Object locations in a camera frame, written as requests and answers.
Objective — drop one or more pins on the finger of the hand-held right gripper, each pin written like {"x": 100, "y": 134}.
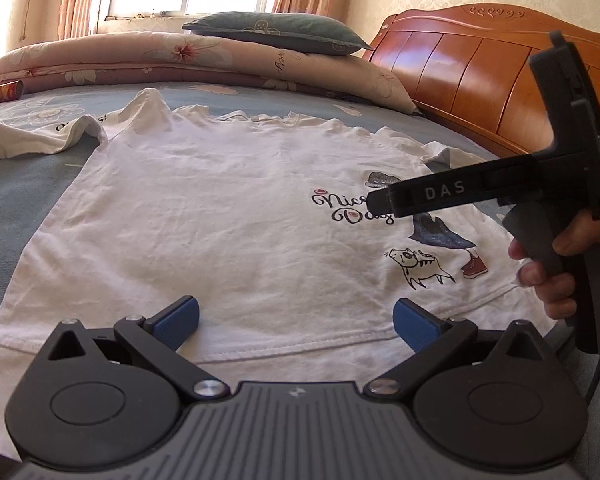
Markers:
{"x": 430, "y": 192}

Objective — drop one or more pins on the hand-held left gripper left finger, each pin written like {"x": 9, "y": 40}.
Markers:
{"x": 177, "y": 320}

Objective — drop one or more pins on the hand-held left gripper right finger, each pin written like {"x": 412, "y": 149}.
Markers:
{"x": 415, "y": 325}

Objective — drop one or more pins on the white printed long-sleeve shirt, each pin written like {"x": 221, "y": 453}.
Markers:
{"x": 230, "y": 210}

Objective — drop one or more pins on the person's right hand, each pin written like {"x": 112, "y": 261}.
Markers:
{"x": 577, "y": 240}

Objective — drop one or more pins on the wooden headboard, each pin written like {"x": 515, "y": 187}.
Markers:
{"x": 480, "y": 70}

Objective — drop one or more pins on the grey-green floral pillow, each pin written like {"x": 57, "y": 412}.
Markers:
{"x": 280, "y": 32}

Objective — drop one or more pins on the pink floral quilt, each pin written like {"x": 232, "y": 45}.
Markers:
{"x": 105, "y": 55}

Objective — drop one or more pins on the cylindrical snack can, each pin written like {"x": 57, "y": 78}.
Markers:
{"x": 2, "y": 95}

